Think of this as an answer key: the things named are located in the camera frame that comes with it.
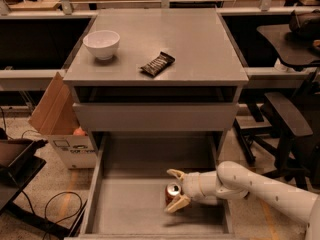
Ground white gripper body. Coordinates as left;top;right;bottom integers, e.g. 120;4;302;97
182;171;217;200

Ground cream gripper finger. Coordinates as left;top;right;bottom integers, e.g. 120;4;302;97
167;169;185;182
165;195;191;213

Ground red coke can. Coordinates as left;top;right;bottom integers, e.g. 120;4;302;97
165;182;181;205

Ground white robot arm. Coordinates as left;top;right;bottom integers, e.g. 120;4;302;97
165;161;320;240

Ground open grey middle drawer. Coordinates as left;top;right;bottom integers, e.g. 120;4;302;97
66;133;235;240

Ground closed grey top drawer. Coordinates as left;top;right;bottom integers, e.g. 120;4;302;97
73;103;238;132

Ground grey drawer cabinet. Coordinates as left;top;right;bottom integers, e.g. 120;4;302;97
64;9;248;148

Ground black office chair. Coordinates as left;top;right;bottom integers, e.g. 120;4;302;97
234;10;320;189

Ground orange fruit in box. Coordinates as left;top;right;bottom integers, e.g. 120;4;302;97
73;127;87;136

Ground black snack bar wrapper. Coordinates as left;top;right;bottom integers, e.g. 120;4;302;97
141;51;175;77

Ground open cardboard box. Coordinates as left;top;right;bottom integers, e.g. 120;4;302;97
29;73;96;169

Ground white ceramic bowl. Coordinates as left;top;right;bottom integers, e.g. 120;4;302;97
83;30;120;60

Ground black equipment stand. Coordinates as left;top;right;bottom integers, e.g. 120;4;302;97
0;128;85;240

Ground black floor cable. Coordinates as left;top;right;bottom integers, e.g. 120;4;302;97
0;106;84;240

